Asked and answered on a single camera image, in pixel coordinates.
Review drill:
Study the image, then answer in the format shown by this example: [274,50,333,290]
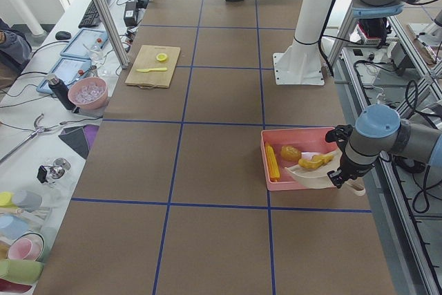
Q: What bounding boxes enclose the beige plastic dustpan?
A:
[284,146,366,197]

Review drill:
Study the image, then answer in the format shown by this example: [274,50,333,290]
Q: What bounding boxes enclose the black computer mouse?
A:
[55,30,72,41]

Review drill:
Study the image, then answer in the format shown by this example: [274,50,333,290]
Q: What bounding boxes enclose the small glass bottle black clip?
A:
[37,158,71,185]

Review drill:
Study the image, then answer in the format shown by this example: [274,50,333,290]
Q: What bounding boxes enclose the yellow toy lemon slices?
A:
[155,53,169,62]

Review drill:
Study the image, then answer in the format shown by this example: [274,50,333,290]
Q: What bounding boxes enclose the black power adapter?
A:
[124,1,138,27]

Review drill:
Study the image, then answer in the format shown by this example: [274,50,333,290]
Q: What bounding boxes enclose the bamboo cutting board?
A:
[125,45,181,88]

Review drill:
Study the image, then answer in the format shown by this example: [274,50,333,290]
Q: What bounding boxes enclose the pink plastic bin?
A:
[260,127,338,191]

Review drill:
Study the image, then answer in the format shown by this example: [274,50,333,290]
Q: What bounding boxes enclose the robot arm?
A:
[325,0,441,187]

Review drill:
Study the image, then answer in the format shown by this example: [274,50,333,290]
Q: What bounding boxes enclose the aluminium frame post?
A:
[92,0,129,69]

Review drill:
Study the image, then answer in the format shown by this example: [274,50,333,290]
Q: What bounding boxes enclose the black water bottle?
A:
[46,74,75,111]

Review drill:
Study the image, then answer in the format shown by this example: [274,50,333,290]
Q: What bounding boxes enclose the yellow toy corn cob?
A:
[265,142,280,182]

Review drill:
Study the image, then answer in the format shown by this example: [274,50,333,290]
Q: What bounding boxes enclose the grey cup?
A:
[12,190,43,212]

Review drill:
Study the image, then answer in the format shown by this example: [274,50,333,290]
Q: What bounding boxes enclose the blue tablet lower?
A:
[36,57,91,94]

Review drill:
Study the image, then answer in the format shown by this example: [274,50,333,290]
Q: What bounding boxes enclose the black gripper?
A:
[325,124,375,189]

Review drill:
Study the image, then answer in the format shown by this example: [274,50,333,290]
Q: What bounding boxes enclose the blue tablet upper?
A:
[60,28,108,59]

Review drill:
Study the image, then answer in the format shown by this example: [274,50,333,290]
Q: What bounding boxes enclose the purple cloth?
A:
[83,124,99,150]

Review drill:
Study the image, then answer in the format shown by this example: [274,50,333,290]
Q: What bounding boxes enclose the pink cup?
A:
[7,233,45,261]

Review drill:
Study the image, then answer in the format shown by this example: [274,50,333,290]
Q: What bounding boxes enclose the blue tablet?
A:
[60,28,108,59]
[36,57,91,94]

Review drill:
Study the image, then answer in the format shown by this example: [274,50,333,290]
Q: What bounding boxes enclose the yellow plastic knife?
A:
[136,67,168,73]

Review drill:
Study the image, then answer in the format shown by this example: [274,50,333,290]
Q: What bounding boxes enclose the pink bowl with clear pieces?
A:
[68,77,108,110]

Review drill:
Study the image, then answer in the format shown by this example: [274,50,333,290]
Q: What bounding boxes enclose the black keyboard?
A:
[78,1,102,28]

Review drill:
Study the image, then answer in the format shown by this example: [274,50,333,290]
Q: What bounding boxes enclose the green cup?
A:
[1,259,44,285]

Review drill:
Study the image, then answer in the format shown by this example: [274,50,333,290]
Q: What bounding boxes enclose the dark grey cloth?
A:
[58,126,90,159]

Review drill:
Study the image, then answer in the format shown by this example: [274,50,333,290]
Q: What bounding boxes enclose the light blue cup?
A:
[0,215,29,240]

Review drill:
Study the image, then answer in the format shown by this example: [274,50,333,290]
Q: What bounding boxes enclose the metal tongs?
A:
[1,113,68,164]

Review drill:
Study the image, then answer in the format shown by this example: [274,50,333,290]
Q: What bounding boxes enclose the yellow cup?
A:
[0,191,17,208]

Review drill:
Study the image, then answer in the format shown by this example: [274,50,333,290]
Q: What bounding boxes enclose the toy ginger root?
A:
[298,154,334,170]

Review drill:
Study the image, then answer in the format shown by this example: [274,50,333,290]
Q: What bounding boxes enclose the person's arm dark sleeve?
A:
[1,19,32,73]

